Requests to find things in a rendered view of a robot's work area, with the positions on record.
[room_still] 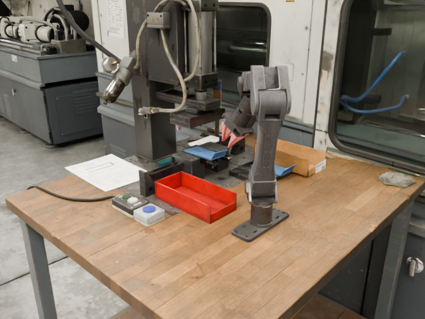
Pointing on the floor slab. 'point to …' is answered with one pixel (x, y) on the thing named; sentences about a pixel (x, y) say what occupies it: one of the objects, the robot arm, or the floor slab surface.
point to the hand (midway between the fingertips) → (227, 142)
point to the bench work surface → (223, 247)
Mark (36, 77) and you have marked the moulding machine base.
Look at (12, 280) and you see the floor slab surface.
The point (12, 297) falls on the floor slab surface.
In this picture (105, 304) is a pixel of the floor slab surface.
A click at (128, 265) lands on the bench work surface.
